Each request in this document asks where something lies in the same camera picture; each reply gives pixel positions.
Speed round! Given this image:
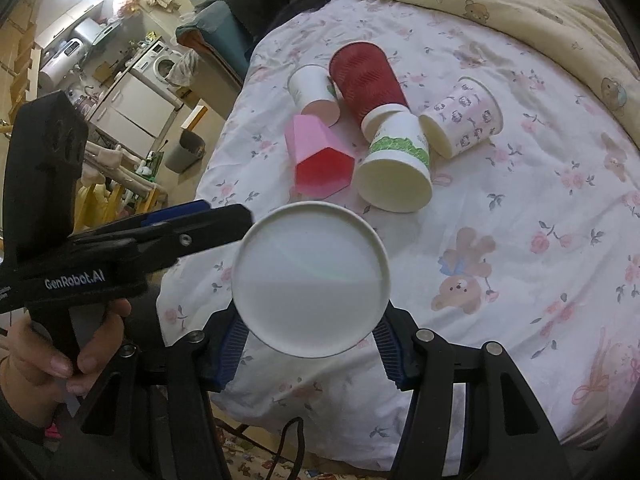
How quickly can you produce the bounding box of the white cabinet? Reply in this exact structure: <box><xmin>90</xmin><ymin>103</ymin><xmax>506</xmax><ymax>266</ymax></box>
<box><xmin>89</xmin><ymin>66</ymin><xmax>185</xmax><ymax>162</ymax></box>

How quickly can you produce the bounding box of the white washing machine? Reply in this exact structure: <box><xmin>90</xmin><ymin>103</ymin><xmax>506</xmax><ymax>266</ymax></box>
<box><xmin>136</xmin><ymin>41</ymin><xmax>185</xmax><ymax>87</ymax></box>

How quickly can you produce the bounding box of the grey trash bin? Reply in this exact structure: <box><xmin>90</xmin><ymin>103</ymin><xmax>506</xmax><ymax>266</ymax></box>
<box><xmin>164</xmin><ymin>128</ymin><xmax>206</xmax><ymax>174</ymax></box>

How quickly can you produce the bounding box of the silver kitchen appliance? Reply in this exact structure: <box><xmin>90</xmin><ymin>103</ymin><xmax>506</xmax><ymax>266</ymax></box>
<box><xmin>37</xmin><ymin>36</ymin><xmax>87</xmax><ymax>90</ymax></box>

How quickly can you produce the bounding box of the black cable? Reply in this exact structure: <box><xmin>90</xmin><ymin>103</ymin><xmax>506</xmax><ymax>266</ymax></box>
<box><xmin>271</xmin><ymin>417</ymin><xmax>307</xmax><ymax>480</ymax></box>

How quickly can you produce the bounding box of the dark clothes pile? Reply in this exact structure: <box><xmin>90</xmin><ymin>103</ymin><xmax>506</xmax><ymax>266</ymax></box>
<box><xmin>175</xmin><ymin>0</ymin><xmax>333</xmax><ymax>83</ymax></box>

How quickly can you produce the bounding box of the white cartoon-print paper cup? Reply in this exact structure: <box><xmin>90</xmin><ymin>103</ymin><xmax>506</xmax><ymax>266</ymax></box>
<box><xmin>417</xmin><ymin>76</ymin><xmax>503</xmax><ymax>157</ymax></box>

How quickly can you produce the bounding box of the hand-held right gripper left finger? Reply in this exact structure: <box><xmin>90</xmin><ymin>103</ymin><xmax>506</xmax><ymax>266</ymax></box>
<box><xmin>54</xmin><ymin>306</ymin><xmax>251</xmax><ymax>480</ymax></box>

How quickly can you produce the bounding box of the small white green-print cup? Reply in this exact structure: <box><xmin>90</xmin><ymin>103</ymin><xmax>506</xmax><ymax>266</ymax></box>
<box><xmin>288</xmin><ymin>64</ymin><xmax>342</xmax><ymax>127</ymax></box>

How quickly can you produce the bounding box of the yellow wooden rack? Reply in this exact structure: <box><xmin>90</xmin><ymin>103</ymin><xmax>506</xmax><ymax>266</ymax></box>
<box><xmin>75</xmin><ymin>141</ymin><xmax>168</xmax><ymax>233</ymax></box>

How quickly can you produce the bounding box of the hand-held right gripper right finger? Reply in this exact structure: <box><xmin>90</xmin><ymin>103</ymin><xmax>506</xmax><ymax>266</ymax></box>
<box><xmin>371</xmin><ymin>307</ymin><xmax>573</xmax><ymax>480</ymax></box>

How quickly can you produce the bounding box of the person's left hand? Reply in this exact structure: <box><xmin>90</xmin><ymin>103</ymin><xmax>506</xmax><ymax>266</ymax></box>
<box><xmin>0</xmin><ymin>297</ymin><xmax>132</xmax><ymax>397</ymax></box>

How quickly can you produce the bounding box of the yellow bear-print quilt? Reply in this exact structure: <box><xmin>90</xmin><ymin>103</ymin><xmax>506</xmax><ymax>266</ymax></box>
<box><xmin>322</xmin><ymin>0</ymin><xmax>640</xmax><ymax>126</ymax></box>

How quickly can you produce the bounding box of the patterned floor mat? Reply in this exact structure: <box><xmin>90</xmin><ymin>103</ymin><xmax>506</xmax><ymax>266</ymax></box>
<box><xmin>215</xmin><ymin>427</ymin><xmax>401</xmax><ymax>480</ymax></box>

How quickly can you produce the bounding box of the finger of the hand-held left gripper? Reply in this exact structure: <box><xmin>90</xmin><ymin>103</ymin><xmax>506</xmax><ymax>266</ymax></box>
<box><xmin>87</xmin><ymin>199</ymin><xmax>212</xmax><ymax>241</ymax></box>
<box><xmin>132</xmin><ymin>203</ymin><xmax>254</xmax><ymax>283</ymax></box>

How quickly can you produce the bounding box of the pink faceted plastic cup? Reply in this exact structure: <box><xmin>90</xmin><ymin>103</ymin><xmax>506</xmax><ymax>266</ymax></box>
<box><xmin>283</xmin><ymin>114</ymin><xmax>357</xmax><ymax>199</ymax></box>

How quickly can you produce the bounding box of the white floral bear bedsheet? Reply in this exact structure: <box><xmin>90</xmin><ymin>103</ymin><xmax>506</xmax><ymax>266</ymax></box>
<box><xmin>156</xmin><ymin>0</ymin><xmax>640</xmax><ymax>472</ymax></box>

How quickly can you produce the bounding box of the plain white paper cup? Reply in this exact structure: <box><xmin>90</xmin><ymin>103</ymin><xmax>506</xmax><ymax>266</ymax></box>
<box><xmin>231</xmin><ymin>200</ymin><xmax>391</xmax><ymax>359</ymax></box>

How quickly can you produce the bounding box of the white cup with green band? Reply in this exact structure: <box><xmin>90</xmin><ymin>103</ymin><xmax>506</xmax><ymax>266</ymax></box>
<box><xmin>354</xmin><ymin>104</ymin><xmax>433</xmax><ymax>214</ymax></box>

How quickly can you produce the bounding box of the red ribbed paper cup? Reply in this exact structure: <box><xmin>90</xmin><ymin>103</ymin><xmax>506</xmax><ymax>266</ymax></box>
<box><xmin>328</xmin><ymin>40</ymin><xmax>412</xmax><ymax>127</ymax></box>

